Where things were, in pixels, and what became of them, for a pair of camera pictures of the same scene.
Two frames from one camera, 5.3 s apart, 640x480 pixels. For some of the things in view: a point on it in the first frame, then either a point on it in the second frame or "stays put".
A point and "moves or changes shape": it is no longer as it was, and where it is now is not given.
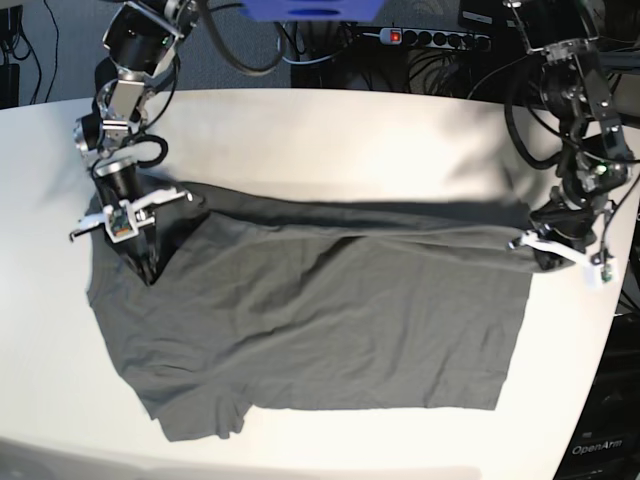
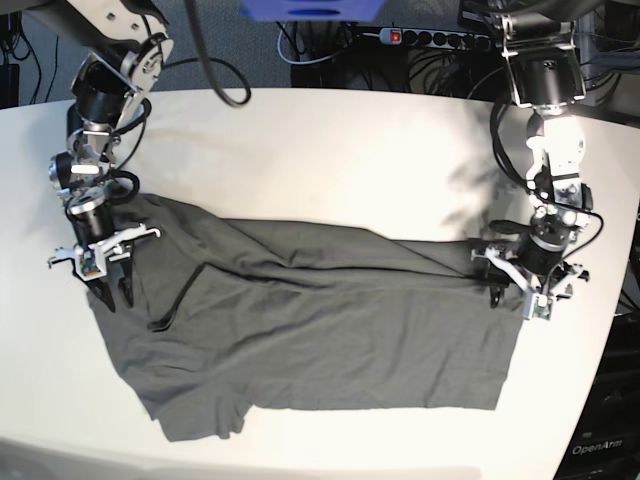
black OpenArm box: (605, 441) stays put
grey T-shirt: (273, 300) moves or changes shape
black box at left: (9, 85) stays put
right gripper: (123, 223) -> (91, 262)
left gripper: (568, 231) -> (539, 300)
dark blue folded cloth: (311, 10) stays put
